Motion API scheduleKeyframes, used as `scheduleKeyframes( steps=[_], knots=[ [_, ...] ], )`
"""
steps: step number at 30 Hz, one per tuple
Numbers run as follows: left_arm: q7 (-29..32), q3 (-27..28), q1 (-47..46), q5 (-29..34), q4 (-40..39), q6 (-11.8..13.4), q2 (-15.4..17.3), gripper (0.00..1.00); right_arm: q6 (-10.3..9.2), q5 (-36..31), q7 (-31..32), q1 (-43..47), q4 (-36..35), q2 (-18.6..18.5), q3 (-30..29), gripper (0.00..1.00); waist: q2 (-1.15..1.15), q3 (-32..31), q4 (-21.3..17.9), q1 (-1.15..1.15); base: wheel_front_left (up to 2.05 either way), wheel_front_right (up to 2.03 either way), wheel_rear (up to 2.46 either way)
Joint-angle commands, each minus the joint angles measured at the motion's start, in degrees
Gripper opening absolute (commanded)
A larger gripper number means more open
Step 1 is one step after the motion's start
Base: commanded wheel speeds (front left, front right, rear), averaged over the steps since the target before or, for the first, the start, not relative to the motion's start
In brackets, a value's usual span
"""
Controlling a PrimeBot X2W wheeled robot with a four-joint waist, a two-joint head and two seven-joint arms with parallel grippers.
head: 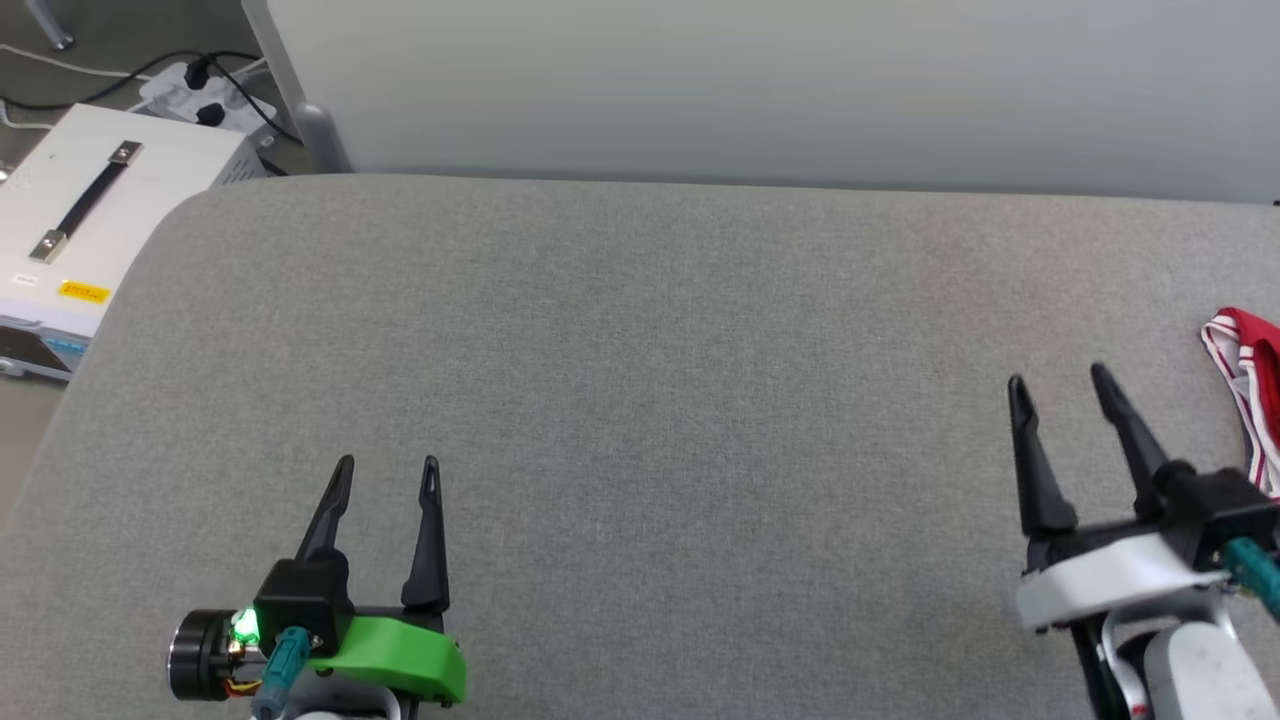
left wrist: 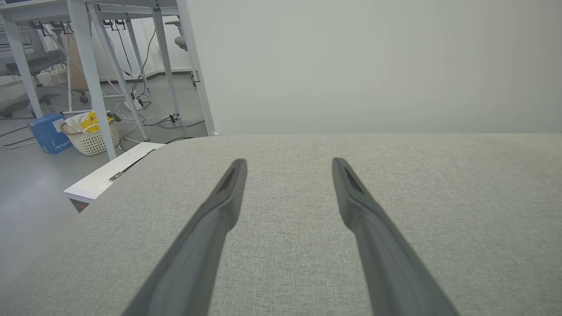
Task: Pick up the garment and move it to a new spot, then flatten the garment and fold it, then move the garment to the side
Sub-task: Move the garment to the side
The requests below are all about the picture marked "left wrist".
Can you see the grey partition frame post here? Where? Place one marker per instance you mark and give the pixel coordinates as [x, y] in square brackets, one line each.
[197, 74]

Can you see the white cloth in basket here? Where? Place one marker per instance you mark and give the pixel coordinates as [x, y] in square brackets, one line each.
[74, 123]

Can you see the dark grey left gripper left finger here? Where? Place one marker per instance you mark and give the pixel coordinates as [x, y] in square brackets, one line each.
[197, 259]

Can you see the blue cardboard box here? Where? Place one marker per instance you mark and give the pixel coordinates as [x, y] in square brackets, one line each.
[46, 134]

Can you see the yellow item in basket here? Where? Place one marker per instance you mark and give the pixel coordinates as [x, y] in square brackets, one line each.
[91, 120]

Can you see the white power strip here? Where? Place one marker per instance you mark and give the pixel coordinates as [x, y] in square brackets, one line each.
[133, 104]

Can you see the grey office chair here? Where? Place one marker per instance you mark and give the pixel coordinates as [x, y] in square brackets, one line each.
[39, 61]
[181, 41]

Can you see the white plastic laundry basket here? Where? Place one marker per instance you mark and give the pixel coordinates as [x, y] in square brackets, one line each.
[94, 140]

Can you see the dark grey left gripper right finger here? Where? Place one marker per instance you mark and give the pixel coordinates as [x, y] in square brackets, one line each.
[386, 259]

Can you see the white metal frame desk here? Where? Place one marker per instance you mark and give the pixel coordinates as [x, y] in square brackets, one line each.
[90, 66]

